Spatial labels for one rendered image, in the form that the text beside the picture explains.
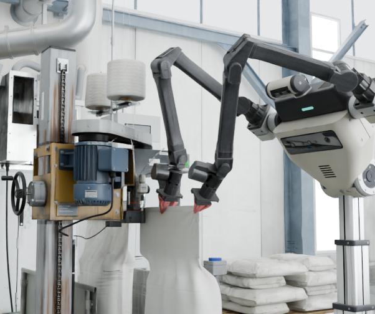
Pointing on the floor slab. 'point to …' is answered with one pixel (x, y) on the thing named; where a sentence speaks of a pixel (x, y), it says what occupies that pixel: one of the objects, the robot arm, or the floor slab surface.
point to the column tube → (51, 76)
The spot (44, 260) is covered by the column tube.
